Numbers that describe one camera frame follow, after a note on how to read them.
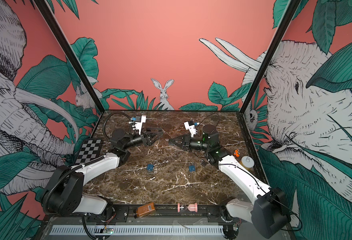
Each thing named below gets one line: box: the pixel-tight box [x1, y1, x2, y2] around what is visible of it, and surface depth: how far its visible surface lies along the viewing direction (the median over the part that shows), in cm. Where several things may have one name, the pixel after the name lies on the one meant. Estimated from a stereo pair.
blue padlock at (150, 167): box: [147, 164, 154, 172], surface depth 92 cm
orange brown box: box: [136, 202, 155, 218], surface depth 74 cm
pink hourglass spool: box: [177, 202, 198, 213], surface depth 76 cm
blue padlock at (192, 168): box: [189, 165, 196, 172], surface depth 92 cm
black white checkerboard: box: [74, 138, 102, 166], surface depth 95 cm
